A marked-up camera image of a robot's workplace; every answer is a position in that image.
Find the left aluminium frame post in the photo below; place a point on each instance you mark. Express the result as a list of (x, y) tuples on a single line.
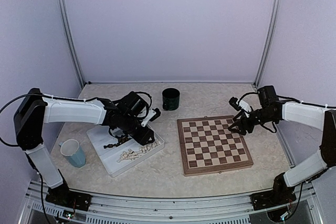
[(70, 42)]

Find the dark chess pieces pile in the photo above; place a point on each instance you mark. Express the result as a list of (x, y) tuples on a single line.
[(120, 140)]

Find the aluminium frame post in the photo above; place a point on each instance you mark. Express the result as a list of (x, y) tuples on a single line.
[(70, 42), (268, 41)]

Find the wooden chess board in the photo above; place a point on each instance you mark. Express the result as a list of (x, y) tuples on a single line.
[(207, 146)]

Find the right aluminium frame post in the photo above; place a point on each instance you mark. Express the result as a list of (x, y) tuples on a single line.
[(268, 41)]

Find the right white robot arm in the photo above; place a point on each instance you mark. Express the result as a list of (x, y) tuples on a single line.
[(308, 129)]

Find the white plastic tray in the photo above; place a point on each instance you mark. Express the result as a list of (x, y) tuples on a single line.
[(100, 136)]

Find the white chess pieces pile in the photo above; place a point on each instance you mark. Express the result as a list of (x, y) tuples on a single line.
[(129, 155)]

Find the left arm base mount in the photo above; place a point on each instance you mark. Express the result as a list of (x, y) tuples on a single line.
[(70, 199)]

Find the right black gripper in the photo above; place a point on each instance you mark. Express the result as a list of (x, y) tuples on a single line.
[(241, 122)]

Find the dark green cup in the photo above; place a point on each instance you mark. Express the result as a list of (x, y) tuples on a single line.
[(170, 99)]

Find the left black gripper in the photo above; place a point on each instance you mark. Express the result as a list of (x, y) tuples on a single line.
[(142, 138)]

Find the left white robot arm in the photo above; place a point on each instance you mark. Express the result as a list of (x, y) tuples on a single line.
[(38, 110)]

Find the light blue pitcher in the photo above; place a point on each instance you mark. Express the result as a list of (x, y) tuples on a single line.
[(73, 153)]

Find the aluminium front rail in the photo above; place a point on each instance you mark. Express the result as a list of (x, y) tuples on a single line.
[(236, 208)]

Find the white pawns group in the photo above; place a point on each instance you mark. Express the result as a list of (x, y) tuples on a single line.
[(148, 147)]

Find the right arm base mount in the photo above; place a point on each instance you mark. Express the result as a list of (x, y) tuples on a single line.
[(268, 199)]

